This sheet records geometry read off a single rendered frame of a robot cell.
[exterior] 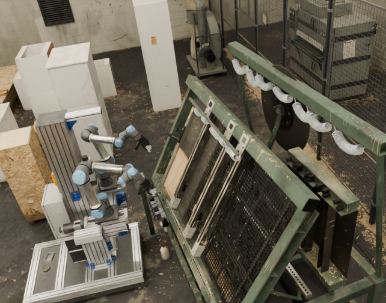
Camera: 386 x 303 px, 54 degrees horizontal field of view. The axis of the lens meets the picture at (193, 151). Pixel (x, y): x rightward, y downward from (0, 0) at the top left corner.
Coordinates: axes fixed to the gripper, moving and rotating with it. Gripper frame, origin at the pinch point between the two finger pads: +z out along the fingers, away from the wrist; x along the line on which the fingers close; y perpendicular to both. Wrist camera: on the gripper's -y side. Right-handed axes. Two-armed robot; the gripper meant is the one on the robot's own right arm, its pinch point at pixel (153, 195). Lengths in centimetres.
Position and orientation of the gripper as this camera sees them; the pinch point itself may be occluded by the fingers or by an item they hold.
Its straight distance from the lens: 349.0
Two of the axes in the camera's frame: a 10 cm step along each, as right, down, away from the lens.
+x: -1.8, -5.3, 8.3
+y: 8.1, -5.5, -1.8
